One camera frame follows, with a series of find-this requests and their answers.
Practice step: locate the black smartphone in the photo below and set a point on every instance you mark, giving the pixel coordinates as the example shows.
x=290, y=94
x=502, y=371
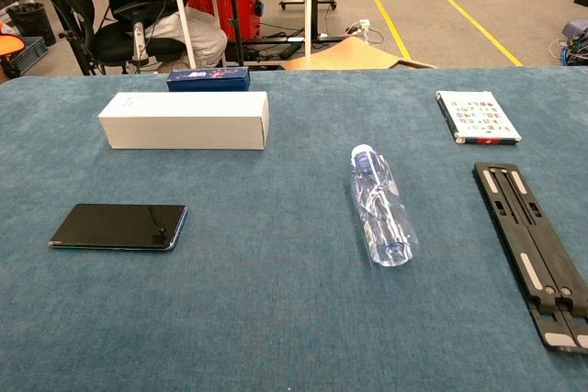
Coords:
x=115, y=226

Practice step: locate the clear plastic water bottle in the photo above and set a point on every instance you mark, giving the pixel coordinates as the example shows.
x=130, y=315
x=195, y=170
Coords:
x=380, y=208

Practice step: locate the long white cardboard box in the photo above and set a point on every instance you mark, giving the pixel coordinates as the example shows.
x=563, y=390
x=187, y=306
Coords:
x=184, y=121

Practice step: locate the black power strip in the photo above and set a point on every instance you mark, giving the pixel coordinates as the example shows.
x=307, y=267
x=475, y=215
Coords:
x=290, y=49

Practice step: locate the blue table cloth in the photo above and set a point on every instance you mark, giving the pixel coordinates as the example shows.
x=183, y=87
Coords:
x=275, y=295

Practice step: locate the dark blue printed box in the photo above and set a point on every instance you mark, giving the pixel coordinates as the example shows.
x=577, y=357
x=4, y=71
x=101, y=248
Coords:
x=209, y=79

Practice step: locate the brown cardboard sheet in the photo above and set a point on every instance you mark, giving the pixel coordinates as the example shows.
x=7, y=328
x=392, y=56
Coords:
x=353, y=54

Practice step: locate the white power strip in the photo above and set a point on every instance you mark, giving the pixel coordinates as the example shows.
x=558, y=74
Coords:
x=363, y=25

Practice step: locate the black tripod pole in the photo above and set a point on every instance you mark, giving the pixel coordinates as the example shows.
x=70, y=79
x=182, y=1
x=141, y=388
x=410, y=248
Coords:
x=234, y=11

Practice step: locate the red cabinet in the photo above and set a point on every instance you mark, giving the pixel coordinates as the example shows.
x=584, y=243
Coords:
x=229, y=6

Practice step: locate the white book with picture grid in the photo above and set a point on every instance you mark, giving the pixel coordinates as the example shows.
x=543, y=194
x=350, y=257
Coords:
x=478, y=116

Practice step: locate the black folding laptop stand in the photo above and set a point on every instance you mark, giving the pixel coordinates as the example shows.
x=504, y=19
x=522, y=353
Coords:
x=533, y=236

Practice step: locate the black office chair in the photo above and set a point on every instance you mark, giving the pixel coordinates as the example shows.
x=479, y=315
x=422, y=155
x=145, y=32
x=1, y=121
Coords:
x=69, y=11

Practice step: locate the grey plastic crate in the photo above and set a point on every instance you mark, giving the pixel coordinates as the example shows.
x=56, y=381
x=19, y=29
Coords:
x=30, y=53

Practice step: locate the black trash bin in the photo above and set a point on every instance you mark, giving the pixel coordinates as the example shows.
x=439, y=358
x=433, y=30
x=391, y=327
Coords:
x=32, y=22

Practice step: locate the orange object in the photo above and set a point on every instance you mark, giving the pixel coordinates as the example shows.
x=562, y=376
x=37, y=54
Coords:
x=10, y=43

